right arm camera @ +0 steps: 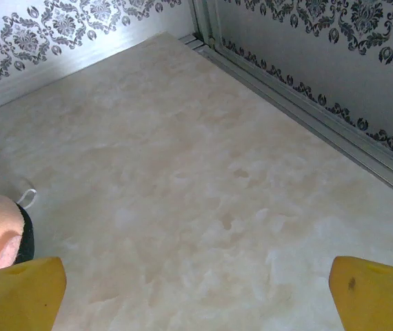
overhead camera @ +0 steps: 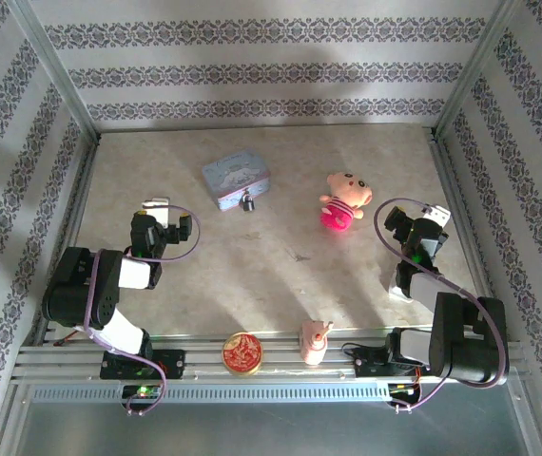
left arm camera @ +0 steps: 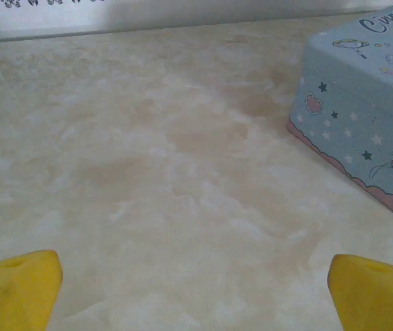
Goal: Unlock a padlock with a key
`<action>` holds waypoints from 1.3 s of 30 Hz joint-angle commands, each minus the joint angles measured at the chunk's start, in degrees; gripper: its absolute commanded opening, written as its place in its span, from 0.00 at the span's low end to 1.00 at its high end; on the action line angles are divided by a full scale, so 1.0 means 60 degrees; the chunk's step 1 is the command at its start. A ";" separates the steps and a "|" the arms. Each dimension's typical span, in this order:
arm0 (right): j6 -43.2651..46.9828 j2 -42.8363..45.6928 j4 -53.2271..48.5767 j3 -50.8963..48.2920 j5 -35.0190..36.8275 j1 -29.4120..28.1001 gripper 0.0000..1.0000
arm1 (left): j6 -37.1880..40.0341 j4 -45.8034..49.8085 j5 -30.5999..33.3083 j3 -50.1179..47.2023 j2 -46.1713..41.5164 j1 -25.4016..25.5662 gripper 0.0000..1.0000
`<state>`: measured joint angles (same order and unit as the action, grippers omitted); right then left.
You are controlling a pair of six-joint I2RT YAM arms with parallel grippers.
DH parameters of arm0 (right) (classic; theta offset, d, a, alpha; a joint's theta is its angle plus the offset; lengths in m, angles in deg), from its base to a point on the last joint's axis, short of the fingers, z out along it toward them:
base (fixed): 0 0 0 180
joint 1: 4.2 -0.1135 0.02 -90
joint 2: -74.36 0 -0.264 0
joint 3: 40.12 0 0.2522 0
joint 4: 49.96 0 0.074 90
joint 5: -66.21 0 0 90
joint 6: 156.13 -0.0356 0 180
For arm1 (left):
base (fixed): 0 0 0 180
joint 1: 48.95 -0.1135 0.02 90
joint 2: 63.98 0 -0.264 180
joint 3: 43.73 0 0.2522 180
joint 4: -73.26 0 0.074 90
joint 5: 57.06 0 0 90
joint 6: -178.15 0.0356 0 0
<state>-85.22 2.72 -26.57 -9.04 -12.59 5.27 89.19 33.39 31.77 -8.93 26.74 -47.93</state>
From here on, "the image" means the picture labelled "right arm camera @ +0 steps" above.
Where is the pink plush doll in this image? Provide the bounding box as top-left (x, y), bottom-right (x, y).
top-left (0, 188), bottom-right (38, 277)

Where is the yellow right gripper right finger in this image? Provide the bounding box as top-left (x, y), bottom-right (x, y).
top-left (330, 255), bottom-right (393, 331)

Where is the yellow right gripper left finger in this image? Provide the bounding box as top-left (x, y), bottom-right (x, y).
top-left (0, 256), bottom-right (68, 331)

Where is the aluminium frame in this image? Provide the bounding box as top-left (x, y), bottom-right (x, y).
top-left (178, 0), bottom-right (393, 205)

